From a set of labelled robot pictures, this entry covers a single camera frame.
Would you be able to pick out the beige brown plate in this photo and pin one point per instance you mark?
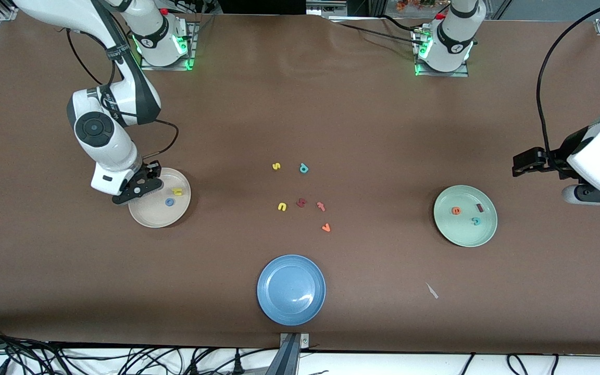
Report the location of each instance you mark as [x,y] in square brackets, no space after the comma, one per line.
[159,216]

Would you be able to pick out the grey power strip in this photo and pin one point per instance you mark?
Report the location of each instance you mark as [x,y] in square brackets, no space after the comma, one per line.
[326,8]

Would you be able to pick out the white paper scrap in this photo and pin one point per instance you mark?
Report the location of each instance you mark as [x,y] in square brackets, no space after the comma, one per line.
[432,290]

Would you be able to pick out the blue plate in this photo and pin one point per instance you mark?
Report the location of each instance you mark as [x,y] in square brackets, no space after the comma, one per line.
[291,289]

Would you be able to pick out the green plate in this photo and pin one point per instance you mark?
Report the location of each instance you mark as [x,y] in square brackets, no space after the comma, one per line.
[461,232]

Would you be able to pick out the yellow foam letter h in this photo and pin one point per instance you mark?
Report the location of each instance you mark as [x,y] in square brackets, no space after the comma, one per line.
[177,191]

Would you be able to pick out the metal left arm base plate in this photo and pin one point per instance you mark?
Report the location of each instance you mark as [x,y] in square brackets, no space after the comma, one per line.
[443,74]

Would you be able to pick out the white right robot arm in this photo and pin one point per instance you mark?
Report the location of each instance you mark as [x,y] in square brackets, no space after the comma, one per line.
[107,140]

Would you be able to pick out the dark red angular foam letter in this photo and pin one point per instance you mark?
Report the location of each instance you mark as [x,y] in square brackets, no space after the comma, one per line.
[301,202]

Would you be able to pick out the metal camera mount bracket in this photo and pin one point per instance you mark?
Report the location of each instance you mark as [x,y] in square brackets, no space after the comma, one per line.
[289,359]

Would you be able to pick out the orange dried flower bunch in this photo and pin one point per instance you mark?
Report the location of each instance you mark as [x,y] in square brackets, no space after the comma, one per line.
[417,4]

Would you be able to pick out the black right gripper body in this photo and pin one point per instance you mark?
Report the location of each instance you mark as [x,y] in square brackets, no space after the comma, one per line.
[150,171]

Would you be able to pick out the brown table cover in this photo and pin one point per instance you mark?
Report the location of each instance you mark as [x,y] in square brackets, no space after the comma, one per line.
[71,271]

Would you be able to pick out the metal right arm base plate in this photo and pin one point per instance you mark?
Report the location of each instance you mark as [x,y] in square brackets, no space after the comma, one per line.
[192,41]

